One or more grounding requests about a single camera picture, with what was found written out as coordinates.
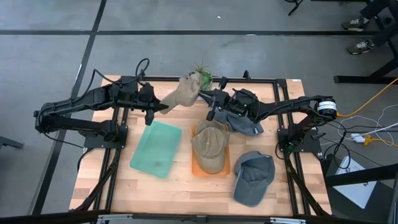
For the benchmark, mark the black aluminium table frame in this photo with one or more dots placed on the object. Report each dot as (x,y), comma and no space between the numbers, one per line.
(264,80)

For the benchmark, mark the black desk frame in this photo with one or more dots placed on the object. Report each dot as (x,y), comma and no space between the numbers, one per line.
(357,79)

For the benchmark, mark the white box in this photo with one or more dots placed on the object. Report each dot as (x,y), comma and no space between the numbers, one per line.
(354,186)

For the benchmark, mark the potted green succulent plant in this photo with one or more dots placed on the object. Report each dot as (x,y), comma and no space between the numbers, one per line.
(206,79)

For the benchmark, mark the black metal beam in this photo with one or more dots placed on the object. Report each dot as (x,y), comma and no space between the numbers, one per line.
(360,176)

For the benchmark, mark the grey furniture foot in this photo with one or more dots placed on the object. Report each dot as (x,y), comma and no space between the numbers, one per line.
(9,143)

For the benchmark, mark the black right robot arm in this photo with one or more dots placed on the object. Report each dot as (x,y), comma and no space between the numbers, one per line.
(280,107)

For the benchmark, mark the tan baseball cap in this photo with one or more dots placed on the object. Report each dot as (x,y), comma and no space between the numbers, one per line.
(210,146)
(185,91)

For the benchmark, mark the black chair leg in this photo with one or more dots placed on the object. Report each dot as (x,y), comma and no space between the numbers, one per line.
(293,7)

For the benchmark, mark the black crossbar silver brackets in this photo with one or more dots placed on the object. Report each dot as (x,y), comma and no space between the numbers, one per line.
(62,217)

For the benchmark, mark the person's shoe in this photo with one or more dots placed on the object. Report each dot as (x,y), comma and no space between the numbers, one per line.
(354,24)
(360,46)

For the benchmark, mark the person's leg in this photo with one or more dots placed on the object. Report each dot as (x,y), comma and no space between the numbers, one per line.
(373,8)

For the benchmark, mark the grey baseball cap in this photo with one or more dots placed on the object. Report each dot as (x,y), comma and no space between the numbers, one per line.
(239,124)
(253,177)

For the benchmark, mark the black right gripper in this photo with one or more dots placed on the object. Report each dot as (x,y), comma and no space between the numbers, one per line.
(222,101)

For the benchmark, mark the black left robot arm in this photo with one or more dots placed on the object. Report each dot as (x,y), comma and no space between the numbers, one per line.
(77,99)

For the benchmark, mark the orange translucent plastic bin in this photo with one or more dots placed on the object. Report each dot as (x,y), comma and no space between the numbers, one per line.
(195,168)

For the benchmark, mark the teal translucent plastic bin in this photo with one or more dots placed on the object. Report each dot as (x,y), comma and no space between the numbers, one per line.
(155,149)

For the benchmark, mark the white power strip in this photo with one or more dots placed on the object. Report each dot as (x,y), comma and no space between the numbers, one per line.
(357,138)

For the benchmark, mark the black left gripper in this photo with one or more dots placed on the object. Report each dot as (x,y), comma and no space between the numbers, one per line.
(146,96)

